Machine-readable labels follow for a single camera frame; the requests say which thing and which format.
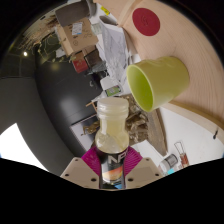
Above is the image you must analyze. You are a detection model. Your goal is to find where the flat round red coaster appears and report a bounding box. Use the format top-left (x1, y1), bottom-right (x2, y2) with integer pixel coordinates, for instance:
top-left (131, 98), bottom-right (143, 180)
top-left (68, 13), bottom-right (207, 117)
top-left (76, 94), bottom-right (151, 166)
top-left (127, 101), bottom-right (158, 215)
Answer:
top-left (131, 7), bottom-right (161, 37)

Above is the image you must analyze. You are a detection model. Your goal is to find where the large white ceiling light panel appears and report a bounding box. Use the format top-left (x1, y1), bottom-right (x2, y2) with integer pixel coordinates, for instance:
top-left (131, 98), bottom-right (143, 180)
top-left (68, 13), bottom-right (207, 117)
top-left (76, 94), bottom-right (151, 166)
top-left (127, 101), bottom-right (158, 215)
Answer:
top-left (0, 122), bottom-right (48, 172)

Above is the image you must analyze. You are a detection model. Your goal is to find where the yellow tag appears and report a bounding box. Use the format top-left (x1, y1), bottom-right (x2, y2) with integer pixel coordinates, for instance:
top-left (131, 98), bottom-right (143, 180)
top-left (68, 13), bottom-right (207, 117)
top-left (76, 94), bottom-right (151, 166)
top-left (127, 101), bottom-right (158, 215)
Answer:
top-left (100, 5), bottom-right (111, 16)

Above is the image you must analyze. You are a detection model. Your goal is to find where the brown cardboard box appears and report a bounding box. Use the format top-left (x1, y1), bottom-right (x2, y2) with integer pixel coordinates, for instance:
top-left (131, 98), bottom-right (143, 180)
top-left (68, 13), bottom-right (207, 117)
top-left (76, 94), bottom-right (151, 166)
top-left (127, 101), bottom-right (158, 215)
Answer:
top-left (56, 17), bottom-right (99, 57)

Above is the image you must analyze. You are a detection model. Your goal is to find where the small glass cup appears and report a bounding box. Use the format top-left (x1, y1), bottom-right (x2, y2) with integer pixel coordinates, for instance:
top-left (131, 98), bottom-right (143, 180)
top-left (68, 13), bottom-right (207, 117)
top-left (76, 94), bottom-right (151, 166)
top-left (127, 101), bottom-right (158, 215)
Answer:
top-left (91, 22), bottom-right (103, 36)

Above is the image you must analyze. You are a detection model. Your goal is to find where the black wall screen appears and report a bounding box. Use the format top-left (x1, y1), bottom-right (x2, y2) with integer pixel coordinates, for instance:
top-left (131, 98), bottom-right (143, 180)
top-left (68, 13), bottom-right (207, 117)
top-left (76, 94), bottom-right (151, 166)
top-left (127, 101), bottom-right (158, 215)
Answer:
top-left (69, 113), bottom-right (101, 158)

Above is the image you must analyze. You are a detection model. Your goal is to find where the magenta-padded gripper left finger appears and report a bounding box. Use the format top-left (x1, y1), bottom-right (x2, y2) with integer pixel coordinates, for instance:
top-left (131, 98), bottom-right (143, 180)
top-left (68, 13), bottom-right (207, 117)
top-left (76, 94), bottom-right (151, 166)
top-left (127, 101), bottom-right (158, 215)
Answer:
top-left (60, 146), bottom-right (101, 190)

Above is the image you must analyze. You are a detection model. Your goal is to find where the yellow-green mug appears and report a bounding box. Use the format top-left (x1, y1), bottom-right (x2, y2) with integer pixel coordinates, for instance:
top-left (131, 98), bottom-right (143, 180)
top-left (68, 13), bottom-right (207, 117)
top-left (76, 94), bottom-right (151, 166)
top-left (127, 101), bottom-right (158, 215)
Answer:
top-left (126, 55), bottom-right (191, 113)

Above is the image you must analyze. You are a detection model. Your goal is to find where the packaged paintbrush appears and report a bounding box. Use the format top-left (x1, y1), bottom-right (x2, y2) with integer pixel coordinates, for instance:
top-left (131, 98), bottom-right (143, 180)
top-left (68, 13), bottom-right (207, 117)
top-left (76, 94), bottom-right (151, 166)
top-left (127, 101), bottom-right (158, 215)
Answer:
top-left (173, 140), bottom-right (190, 168)

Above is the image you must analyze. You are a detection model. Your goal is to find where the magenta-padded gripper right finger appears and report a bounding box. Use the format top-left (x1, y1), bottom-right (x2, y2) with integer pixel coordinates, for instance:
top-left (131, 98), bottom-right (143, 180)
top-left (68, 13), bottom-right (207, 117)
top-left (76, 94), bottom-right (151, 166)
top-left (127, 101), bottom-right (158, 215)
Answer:
top-left (123, 146), bottom-right (164, 190)

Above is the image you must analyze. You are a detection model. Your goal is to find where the small white paint jar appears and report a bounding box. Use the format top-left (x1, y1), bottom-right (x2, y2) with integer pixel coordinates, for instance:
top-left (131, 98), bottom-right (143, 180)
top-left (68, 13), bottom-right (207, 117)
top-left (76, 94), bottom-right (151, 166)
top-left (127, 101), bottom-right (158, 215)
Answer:
top-left (159, 153), bottom-right (180, 177)

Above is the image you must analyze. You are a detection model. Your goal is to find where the red box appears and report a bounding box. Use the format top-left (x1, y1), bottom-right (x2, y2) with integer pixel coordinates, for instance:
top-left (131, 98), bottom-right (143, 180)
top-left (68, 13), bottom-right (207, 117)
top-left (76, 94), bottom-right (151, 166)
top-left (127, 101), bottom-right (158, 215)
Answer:
top-left (71, 51), bottom-right (89, 74)

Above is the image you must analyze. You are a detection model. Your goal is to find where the spray bottle green label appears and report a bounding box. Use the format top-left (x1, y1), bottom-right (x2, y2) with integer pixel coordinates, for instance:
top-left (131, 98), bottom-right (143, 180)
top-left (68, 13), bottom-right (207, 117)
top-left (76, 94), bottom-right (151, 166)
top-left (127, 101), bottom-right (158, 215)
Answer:
top-left (99, 77), bottom-right (123, 98)

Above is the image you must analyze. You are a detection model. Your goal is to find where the clear drink bottle white cap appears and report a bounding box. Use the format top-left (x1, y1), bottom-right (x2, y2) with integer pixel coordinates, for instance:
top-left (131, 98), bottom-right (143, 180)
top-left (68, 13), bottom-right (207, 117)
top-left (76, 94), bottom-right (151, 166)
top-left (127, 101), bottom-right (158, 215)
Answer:
top-left (94, 96), bottom-right (131, 190)

